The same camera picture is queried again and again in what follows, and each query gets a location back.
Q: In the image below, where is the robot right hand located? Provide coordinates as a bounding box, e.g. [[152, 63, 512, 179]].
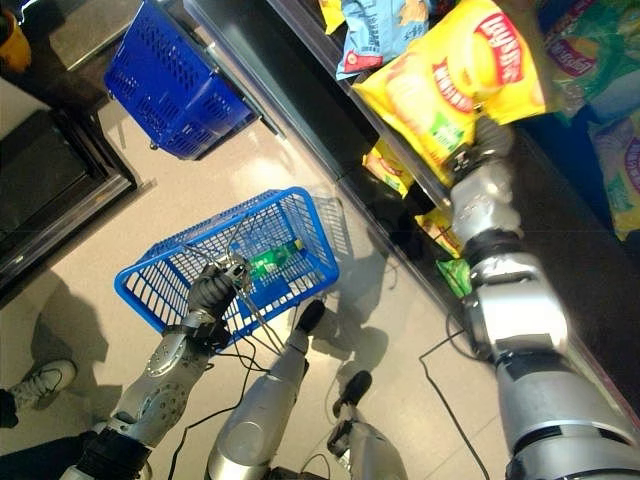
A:
[[443, 114, 516, 187]]

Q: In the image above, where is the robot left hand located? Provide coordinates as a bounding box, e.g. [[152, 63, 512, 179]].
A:
[[186, 254, 253, 326]]

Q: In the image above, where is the large yellow chips bag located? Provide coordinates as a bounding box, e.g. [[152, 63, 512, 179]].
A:
[[351, 0, 564, 187]]

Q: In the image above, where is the blue wire shopping basket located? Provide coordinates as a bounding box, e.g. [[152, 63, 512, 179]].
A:
[[113, 186, 341, 351]]

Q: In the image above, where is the solid blue plastic basket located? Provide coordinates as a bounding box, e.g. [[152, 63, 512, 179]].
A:
[[103, 0, 260, 162]]

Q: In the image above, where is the green plastic bottle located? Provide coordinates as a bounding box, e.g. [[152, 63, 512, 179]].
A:
[[248, 238, 305, 279]]

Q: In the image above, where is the small yellow chips bag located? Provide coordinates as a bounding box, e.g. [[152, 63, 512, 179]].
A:
[[414, 207, 465, 260], [361, 139, 416, 199]]

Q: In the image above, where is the robot left leg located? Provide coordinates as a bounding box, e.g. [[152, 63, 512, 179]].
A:
[[204, 299, 326, 480]]

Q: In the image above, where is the robot leg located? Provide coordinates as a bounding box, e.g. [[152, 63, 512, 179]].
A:
[[326, 369, 409, 480], [204, 299, 326, 480]]

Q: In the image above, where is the purple and green chips bag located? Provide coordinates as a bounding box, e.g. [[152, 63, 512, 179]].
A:
[[588, 117, 640, 242]]

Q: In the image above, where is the small green snack bag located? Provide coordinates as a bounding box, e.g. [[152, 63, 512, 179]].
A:
[[435, 257, 474, 300]]

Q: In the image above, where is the light blue snack bag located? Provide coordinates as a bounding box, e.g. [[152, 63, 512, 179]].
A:
[[334, 0, 431, 82]]

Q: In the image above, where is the dark shop shelf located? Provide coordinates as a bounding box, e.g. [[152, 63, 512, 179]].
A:
[[182, 0, 640, 426]]

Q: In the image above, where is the person's foot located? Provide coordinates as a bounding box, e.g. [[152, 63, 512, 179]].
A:
[[7, 358, 79, 412]]

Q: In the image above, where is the dark display cabinet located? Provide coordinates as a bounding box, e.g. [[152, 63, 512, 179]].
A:
[[0, 0, 139, 306]]

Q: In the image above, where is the yellow snack bag corner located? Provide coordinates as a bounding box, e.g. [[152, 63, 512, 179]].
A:
[[318, 0, 346, 35]]

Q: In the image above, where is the robot right leg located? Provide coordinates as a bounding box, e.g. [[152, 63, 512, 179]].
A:
[[326, 369, 409, 480]]

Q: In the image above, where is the person's leg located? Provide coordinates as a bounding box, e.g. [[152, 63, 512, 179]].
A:
[[0, 429, 99, 480]]

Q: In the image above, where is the black cable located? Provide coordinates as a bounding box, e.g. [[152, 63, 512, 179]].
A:
[[417, 313, 494, 480]]

